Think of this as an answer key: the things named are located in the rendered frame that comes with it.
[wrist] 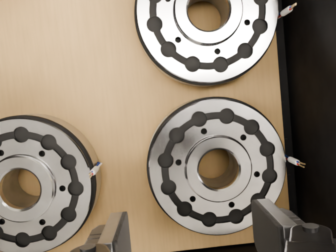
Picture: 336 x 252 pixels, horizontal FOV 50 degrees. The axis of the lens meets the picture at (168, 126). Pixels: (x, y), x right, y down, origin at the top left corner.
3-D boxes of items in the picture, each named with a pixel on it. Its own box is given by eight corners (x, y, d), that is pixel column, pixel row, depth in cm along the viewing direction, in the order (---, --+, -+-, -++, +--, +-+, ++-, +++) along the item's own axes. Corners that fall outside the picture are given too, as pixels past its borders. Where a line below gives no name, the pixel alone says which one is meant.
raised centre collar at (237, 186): (253, 197, 27) (256, 199, 26) (187, 204, 26) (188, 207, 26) (247, 131, 26) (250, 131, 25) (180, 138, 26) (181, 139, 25)
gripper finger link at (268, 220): (282, 290, 12) (254, 245, 16) (302, 288, 12) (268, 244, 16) (278, 227, 12) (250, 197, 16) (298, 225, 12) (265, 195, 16)
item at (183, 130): (288, 224, 27) (291, 227, 27) (156, 239, 27) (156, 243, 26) (278, 91, 26) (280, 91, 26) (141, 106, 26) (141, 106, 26)
